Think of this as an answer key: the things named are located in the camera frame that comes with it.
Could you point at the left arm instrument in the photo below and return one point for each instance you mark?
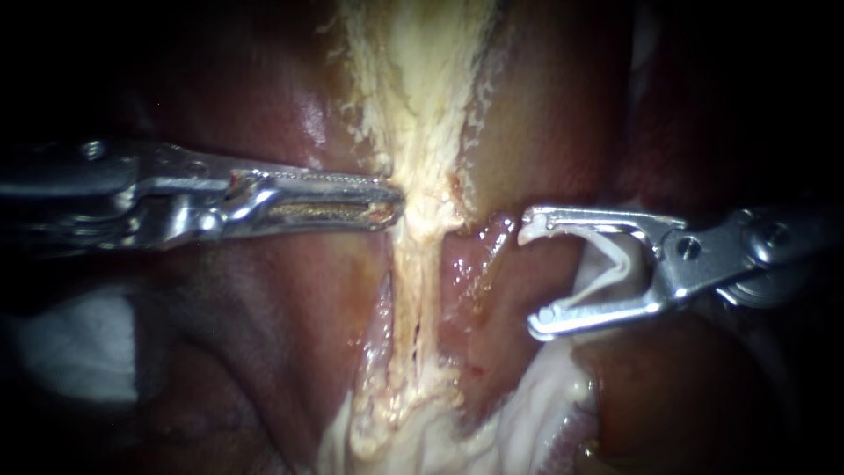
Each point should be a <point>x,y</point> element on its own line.
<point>112,198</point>

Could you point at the right arm instrument jaw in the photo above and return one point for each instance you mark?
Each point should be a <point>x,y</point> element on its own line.
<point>613,219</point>
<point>606,311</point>

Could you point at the left arm instrument jaw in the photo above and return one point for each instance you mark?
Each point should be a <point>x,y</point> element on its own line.
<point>316,198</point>
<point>330,179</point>

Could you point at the pale fatty tissue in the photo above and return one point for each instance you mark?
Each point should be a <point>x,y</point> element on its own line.
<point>455,435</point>

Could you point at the right arm instrument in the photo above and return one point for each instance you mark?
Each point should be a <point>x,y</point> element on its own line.
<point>725,247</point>

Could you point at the dark red liver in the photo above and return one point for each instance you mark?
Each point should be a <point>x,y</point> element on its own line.
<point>264,317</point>

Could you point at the thin tube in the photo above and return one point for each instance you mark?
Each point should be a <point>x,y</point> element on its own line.
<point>430,297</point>
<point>403,297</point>

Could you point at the gallbladder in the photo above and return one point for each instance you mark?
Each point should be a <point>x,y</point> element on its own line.
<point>415,86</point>

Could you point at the white cloth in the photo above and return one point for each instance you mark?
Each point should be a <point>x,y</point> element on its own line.
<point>79,343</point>

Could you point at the white clip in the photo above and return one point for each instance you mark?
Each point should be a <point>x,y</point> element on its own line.
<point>620,262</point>

